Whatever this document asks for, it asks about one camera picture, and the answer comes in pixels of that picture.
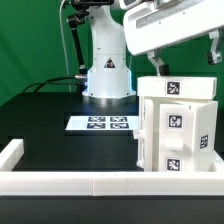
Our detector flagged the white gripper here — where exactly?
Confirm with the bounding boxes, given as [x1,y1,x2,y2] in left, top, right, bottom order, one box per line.
[123,0,224,76]

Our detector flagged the white cabinet top block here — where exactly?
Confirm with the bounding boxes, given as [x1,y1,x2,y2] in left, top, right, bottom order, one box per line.
[137,76,217,100]

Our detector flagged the white cabinet body box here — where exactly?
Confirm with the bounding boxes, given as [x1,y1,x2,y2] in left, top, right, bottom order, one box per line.
[135,96,219,173]

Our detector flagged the white door panel with knob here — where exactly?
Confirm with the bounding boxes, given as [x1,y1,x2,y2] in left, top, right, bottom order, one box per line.
[133,97,155,172]

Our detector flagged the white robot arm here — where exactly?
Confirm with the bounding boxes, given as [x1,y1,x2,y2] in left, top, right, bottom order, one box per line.
[83,0,224,102]

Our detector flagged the white marker base plate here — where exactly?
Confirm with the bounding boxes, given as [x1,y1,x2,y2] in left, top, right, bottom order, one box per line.
[66,116,138,131]

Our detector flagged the white U-shaped fence frame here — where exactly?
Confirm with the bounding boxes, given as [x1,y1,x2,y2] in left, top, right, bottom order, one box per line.
[0,139,224,196]

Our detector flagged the grey hanging cable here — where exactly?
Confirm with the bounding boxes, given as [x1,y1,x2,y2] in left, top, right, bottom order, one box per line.
[58,0,73,94]

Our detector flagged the black cables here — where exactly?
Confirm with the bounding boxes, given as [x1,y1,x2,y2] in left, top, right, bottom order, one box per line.
[22,75,89,94]

